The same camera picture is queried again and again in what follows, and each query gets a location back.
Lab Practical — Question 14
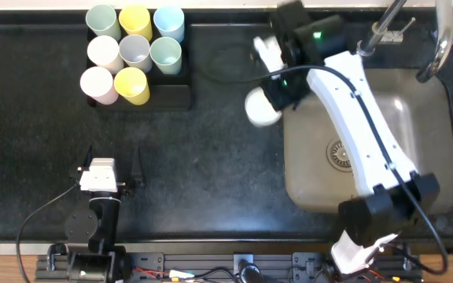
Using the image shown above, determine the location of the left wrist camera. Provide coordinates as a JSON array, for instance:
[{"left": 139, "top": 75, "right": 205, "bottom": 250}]
[{"left": 79, "top": 157, "right": 120, "bottom": 193}]

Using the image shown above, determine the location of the green cup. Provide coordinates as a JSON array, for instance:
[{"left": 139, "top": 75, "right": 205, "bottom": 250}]
[
  {"left": 85, "top": 4, "right": 123, "bottom": 42},
  {"left": 149, "top": 37, "right": 183, "bottom": 75}
]

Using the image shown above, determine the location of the black tray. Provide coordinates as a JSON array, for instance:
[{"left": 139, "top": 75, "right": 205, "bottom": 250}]
[{"left": 86, "top": 7, "right": 193, "bottom": 112}]

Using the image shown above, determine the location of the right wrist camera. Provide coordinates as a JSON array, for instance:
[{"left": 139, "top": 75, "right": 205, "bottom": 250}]
[{"left": 252, "top": 35, "right": 287, "bottom": 75}]

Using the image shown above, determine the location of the steel sink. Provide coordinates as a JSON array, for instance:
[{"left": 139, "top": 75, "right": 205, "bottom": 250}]
[{"left": 282, "top": 68, "right": 453, "bottom": 215}]

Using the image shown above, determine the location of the steel tap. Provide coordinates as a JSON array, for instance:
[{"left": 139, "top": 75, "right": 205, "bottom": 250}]
[{"left": 355, "top": 0, "right": 453, "bottom": 83}]

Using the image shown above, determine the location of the grey cup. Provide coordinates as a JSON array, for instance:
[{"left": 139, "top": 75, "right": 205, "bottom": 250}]
[{"left": 119, "top": 34, "right": 153, "bottom": 74}]

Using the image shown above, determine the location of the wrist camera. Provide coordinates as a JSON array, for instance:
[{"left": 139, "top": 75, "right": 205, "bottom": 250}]
[
  {"left": 252, "top": 35, "right": 287, "bottom": 75},
  {"left": 79, "top": 157, "right": 120, "bottom": 193}
]

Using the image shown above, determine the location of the blue cup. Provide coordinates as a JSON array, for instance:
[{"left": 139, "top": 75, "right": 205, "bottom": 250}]
[{"left": 153, "top": 6, "right": 186, "bottom": 44}]

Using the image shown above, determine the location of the pink cup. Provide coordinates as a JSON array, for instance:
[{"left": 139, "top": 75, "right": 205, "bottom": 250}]
[{"left": 79, "top": 66, "right": 120, "bottom": 106}]

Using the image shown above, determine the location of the mounting rail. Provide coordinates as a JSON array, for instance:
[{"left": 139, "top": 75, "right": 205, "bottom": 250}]
[{"left": 35, "top": 251, "right": 422, "bottom": 283}]

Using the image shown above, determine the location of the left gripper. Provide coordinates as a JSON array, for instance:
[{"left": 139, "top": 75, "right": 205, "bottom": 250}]
[{"left": 68, "top": 145, "right": 146, "bottom": 197}]

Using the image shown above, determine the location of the yellow cup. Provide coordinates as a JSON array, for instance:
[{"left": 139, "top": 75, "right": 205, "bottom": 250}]
[
  {"left": 113, "top": 67, "right": 151, "bottom": 106},
  {"left": 118, "top": 5, "right": 153, "bottom": 42}
]

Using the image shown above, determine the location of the black cable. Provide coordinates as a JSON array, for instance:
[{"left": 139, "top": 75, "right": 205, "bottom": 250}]
[
  {"left": 15, "top": 182, "right": 80, "bottom": 283},
  {"left": 249, "top": 64, "right": 450, "bottom": 276}
]

